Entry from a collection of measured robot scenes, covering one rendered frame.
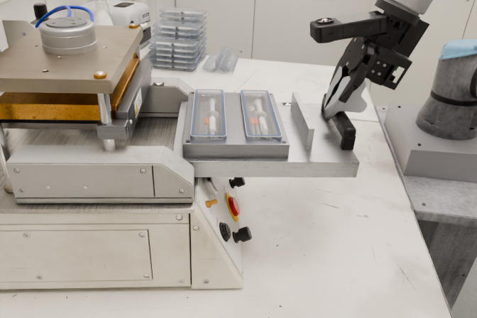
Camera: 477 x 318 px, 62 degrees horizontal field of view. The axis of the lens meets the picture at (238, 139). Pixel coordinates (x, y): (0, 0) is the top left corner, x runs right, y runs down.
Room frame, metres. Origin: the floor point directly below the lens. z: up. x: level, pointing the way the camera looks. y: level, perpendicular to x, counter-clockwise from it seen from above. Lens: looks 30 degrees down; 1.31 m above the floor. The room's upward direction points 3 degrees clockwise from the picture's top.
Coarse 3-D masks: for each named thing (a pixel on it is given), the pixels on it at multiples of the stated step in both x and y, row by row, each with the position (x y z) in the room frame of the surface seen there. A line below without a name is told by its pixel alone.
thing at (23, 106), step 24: (0, 96) 0.52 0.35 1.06; (24, 96) 0.52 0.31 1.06; (48, 96) 0.53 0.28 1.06; (72, 96) 0.53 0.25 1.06; (96, 96) 0.54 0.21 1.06; (120, 96) 0.54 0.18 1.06; (24, 120) 0.50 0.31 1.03; (48, 120) 0.50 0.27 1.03; (72, 120) 0.51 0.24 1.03; (96, 120) 0.51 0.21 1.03
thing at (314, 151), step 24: (288, 120) 0.67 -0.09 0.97; (312, 120) 0.67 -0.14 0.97; (312, 144) 0.58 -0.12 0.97; (336, 144) 0.58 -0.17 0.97; (216, 168) 0.51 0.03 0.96; (240, 168) 0.52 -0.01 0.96; (264, 168) 0.52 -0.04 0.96; (288, 168) 0.52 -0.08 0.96; (312, 168) 0.53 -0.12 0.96; (336, 168) 0.53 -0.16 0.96
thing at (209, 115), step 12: (204, 96) 0.68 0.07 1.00; (216, 96) 0.68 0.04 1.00; (204, 108) 0.63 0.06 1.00; (216, 108) 0.63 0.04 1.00; (192, 120) 0.58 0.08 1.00; (204, 120) 0.58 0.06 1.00; (216, 120) 0.58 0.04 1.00; (192, 132) 0.54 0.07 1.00; (204, 132) 0.54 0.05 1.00; (216, 132) 0.54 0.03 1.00
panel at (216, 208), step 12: (228, 180) 0.70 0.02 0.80; (204, 192) 0.52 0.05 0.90; (228, 192) 0.65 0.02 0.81; (204, 204) 0.49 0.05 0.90; (216, 204) 0.55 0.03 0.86; (228, 204) 0.61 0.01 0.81; (216, 216) 0.52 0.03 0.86; (228, 216) 0.57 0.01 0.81; (216, 228) 0.49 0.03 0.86; (228, 240) 0.50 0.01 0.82; (228, 252) 0.48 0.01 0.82; (240, 252) 0.53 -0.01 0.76; (240, 264) 0.50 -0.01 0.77
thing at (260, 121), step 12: (252, 96) 0.69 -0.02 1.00; (264, 96) 0.69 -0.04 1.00; (252, 108) 0.64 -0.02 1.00; (264, 108) 0.64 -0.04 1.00; (252, 120) 0.59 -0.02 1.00; (264, 120) 0.59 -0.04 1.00; (276, 120) 0.60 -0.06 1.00; (252, 132) 0.55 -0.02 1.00; (264, 132) 0.55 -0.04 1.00; (276, 132) 0.55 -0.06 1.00
